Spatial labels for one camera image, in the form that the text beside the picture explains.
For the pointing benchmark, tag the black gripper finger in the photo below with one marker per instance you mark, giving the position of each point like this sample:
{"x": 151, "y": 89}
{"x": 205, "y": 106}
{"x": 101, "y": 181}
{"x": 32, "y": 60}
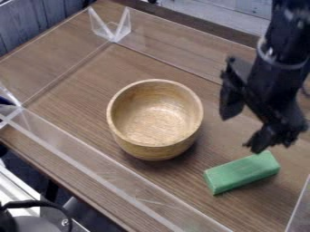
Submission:
{"x": 269, "y": 136}
{"x": 231, "y": 102}

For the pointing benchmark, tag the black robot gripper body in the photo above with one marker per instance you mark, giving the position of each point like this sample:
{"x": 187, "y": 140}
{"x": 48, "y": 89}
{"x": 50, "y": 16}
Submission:
{"x": 272, "y": 79}

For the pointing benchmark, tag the green rectangular block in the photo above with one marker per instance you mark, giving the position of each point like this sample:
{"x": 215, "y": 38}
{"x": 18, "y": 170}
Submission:
{"x": 241, "y": 172}

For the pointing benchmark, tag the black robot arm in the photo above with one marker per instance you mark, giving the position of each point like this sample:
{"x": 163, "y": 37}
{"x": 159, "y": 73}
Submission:
{"x": 289, "y": 23}

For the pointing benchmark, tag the brown wooden bowl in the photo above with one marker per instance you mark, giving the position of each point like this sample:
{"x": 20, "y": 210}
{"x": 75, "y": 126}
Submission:
{"x": 154, "y": 116}

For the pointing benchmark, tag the clear acrylic front wall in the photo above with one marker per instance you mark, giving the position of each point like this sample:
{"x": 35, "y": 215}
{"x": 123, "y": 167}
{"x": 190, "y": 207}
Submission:
{"x": 58, "y": 128}

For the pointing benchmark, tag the clear acrylic corner bracket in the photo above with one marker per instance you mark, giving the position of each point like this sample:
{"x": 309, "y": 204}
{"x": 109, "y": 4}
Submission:
{"x": 111, "y": 31}

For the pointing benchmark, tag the grey metal bracket with screw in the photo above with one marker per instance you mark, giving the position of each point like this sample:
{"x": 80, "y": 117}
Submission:
{"x": 58, "y": 215}

